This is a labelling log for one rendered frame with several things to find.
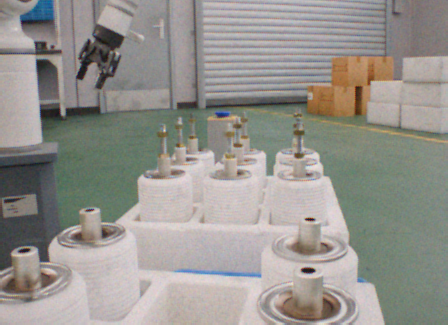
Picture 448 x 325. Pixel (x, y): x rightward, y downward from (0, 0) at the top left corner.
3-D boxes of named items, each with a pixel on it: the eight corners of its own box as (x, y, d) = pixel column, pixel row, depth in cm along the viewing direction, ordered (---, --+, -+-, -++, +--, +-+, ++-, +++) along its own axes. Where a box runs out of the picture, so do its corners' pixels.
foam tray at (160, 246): (118, 321, 77) (110, 225, 74) (174, 242, 115) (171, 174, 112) (343, 334, 71) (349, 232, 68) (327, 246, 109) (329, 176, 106)
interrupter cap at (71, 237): (43, 248, 46) (42, 242, 45) (78, 225, 53) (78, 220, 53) (108, 254, 44) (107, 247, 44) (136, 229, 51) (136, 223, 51)
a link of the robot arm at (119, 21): (143, 45, 110) (154, 23, 109) (108, 28, 101) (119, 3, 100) (124, 37, 115) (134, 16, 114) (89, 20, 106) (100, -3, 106)
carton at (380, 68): (393, 85, 461) (393, 56, 455) (374, 85, 453) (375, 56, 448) (375, 84, 489) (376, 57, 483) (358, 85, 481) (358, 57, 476)
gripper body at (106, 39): (91, 18, 106) (76, 53, 107) (109, 25, 101) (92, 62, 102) (115, 29, 112) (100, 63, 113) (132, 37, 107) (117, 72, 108)
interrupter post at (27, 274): (9, 290, 36) (3, 254, 36) (25, 278, 38) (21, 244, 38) (33, 293, 36) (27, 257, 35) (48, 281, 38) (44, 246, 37)
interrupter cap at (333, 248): (267, 264, 41) (267, 257, 41) (274, 236, 48) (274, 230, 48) (350, 268, 40) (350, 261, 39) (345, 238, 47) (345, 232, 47)
